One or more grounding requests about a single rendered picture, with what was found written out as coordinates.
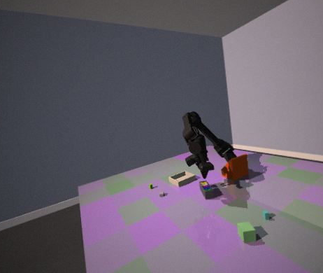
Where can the green cube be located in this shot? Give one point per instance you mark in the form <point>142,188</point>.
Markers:
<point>246,232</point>

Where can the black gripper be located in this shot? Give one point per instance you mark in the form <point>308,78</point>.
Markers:
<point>204,166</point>

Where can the small teal block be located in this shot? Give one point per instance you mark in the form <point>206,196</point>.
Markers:
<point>265,215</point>

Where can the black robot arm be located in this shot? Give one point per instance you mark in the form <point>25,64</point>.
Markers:
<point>197,142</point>

